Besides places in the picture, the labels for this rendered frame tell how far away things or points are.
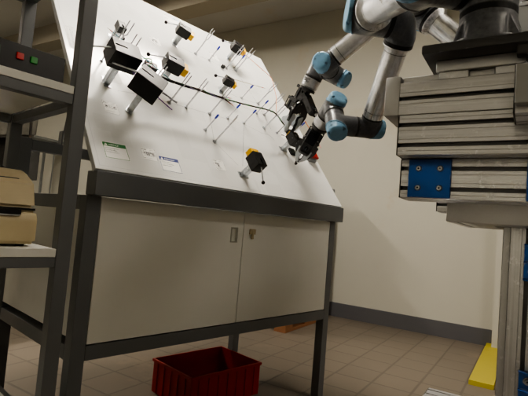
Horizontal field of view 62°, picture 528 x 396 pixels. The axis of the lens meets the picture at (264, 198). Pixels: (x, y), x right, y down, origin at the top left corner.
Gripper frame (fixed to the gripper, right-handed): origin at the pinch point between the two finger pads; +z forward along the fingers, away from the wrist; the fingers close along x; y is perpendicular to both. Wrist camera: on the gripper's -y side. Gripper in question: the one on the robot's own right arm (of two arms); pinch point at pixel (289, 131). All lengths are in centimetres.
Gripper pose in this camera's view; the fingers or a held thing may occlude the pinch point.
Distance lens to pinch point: 195.9
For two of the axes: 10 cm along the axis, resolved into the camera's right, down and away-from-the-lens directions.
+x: -6.9, -1.5, -7.1
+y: -5.7, -5.0, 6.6
